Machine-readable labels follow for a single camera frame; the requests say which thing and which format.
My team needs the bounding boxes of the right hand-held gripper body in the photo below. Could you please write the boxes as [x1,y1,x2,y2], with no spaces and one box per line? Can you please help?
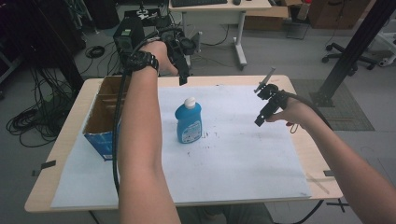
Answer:
[253,66,290,112]

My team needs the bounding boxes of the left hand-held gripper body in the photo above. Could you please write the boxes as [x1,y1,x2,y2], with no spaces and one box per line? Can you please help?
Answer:
[159,26,198,63]

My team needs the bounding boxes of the blue detergent bottle white cap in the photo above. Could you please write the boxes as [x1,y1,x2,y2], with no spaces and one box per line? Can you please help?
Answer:
[174,96,204,145]

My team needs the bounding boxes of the blue cardboard box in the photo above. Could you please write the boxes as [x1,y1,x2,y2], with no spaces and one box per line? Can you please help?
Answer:
[81,75,132,162]

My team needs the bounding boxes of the person's left hand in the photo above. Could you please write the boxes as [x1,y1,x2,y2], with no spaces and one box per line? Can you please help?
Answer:
[141,40,179,77]

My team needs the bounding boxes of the person's right hand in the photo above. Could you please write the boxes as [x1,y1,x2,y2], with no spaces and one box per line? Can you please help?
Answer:
[265,98,316,132]

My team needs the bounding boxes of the black keyboard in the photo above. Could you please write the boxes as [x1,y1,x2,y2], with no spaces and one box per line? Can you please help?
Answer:
[170,0,229,8]

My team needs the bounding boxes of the black device with white print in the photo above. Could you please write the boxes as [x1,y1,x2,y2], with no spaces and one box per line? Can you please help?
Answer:
[123,7,163,28]

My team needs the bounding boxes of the black wristwatch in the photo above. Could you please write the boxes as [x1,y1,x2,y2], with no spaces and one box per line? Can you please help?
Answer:
[125,50,160,77]

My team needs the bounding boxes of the white table mat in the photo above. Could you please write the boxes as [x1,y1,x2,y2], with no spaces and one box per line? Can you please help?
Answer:
[49,84,313,209]

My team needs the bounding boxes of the white desk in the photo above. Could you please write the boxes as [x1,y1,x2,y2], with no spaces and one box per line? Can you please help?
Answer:
[167,0,274,71]

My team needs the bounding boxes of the black computer tower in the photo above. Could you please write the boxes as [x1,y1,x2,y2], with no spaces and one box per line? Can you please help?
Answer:
[112,16,146,68]

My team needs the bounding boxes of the grey floor mat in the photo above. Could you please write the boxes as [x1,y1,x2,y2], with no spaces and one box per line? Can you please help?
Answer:
[290,78,375,132]

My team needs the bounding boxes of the flat brown cardboard box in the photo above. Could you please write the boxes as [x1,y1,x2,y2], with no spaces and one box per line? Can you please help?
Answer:
[244,5,290,31]

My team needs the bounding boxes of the black office chair base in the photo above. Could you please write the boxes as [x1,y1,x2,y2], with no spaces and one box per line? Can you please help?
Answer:
[321,42,379,71]

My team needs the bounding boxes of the person's grey trousers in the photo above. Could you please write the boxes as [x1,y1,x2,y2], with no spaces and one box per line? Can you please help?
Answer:
[177,203,276,224]

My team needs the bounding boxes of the large brown cardboard box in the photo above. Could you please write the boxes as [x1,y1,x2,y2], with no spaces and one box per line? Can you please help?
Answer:
[307,0,372,31]

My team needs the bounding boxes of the white equipment base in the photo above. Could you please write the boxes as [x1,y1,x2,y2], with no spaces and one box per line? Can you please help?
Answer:
[376,30,396,68]

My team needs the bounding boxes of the black tape strip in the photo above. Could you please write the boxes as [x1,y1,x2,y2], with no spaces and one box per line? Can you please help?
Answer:
[31,160,57,177]

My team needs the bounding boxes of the right hand-held gripper cable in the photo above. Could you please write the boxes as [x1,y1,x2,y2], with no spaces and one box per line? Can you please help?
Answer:
[274,90,333,224]

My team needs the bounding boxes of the black wire frame stand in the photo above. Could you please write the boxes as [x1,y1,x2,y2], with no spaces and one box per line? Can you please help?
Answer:
[285,14,311,40]

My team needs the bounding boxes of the coiled black cable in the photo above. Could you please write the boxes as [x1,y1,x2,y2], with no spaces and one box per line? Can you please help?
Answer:
[84,45,106,60]

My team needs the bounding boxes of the black metal post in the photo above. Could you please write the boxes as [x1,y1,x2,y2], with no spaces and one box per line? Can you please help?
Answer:
[309,0,396,108]

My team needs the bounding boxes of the bundle of black floor cables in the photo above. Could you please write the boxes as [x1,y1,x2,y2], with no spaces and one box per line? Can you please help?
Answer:
[5,66,78,148]

